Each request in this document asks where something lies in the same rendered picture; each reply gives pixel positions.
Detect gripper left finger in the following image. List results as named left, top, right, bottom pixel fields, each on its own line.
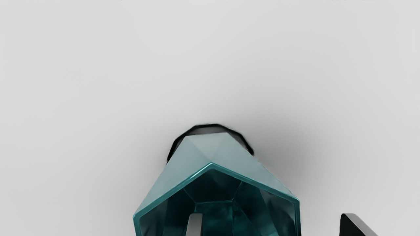
left=185, top=213, right=203, bottom=236

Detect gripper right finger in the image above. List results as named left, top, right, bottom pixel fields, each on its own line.
left=339, top=213, right=378, bottom=236

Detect teal faceted mug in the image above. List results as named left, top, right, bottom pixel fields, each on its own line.
left=133, top=132, right=301, bottom=236

